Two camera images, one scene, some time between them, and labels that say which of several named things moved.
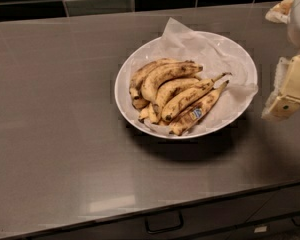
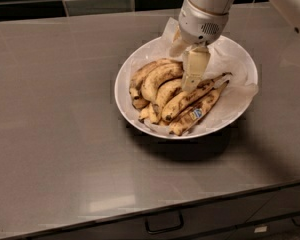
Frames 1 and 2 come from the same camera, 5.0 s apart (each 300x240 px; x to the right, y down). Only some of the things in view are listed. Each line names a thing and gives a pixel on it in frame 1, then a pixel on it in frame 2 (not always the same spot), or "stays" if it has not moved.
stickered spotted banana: [187, 119] stays
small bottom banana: [150, 114] stays
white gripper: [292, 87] -> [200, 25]
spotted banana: [166, 72] stays
